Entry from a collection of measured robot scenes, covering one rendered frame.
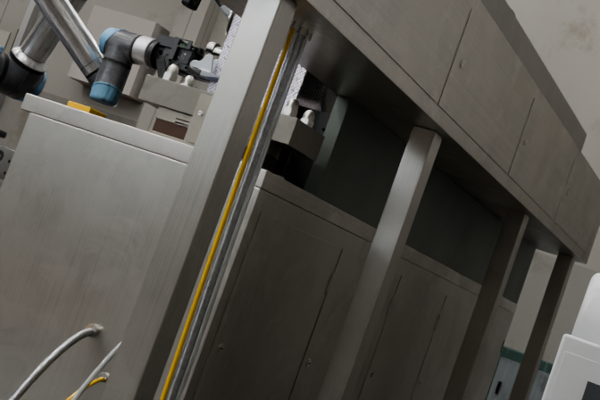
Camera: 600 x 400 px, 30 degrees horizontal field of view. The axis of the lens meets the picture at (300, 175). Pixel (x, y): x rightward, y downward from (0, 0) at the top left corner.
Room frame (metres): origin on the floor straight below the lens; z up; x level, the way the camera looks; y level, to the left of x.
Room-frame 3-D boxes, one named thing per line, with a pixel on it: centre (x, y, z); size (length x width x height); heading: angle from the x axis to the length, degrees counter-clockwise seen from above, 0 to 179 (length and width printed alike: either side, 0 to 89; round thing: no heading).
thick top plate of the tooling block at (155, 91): (2.52, 0.19, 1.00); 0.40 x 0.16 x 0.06; 65
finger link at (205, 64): (2.68, 0.30, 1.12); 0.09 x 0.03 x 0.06; 63
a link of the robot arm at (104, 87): (2.83, 0.53, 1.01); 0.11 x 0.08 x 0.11; 10
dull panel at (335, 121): (3.57, -0.52, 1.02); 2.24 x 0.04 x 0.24; 155
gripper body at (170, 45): (2.75, 0.39, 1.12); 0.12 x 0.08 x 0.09; 65
